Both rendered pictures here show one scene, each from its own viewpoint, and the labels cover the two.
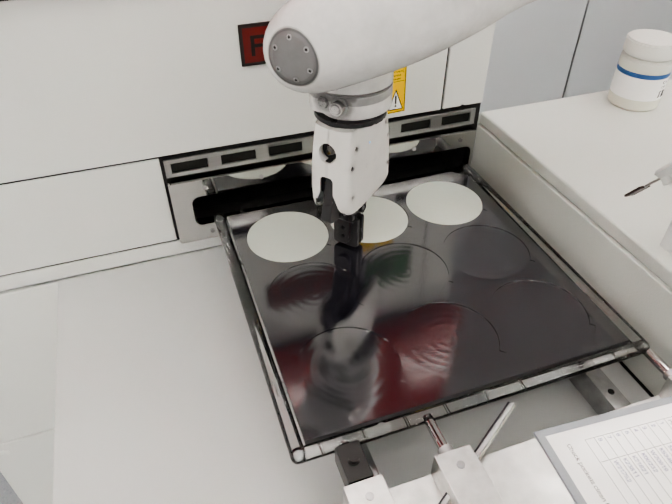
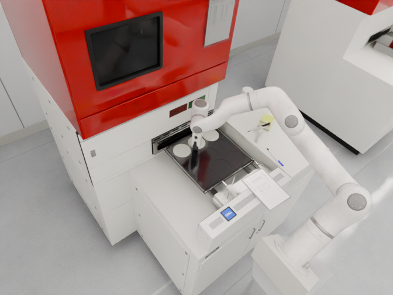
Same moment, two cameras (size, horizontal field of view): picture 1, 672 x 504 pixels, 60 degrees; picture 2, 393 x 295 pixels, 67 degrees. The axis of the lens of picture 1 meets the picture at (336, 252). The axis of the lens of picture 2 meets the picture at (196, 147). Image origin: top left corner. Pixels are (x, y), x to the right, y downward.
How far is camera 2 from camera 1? 104 cm
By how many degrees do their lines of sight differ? 20
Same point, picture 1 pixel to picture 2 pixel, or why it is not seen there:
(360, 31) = (209, 127)
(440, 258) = (214, 149)
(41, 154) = (130, 145)
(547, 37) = not seen: hidden behind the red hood
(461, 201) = (214, 134)
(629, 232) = (248, 139)
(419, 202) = (205, 136)
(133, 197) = (145, 148)
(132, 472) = (171, 203)
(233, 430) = (185, 192)
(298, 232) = (183, 148)
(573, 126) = not seen: hidden behind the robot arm
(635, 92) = not seen: hidden behind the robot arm
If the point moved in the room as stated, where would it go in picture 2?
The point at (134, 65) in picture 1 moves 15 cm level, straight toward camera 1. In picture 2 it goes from (150, 123) to (167, 141)
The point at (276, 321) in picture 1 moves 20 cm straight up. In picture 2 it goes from (189, 170) to (192, 145)
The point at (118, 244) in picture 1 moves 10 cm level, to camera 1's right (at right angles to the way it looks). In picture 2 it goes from (140, 158) to (158, 155)
